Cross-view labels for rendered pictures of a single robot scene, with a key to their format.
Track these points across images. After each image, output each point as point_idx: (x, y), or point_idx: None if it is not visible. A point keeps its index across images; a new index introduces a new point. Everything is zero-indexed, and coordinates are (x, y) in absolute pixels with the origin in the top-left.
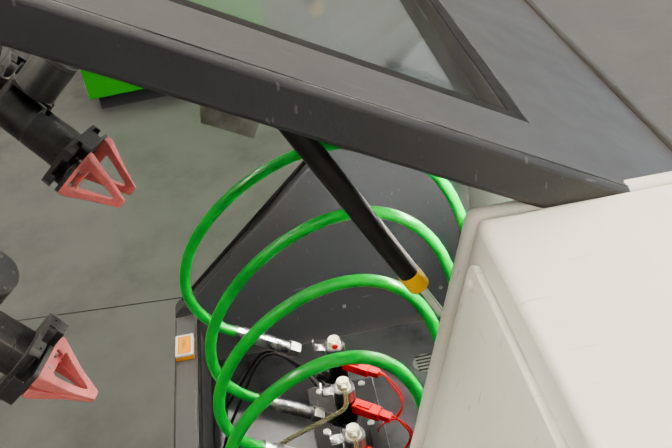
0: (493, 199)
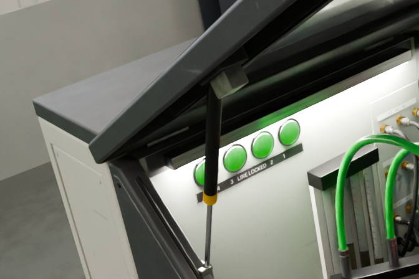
0: (241, 266)
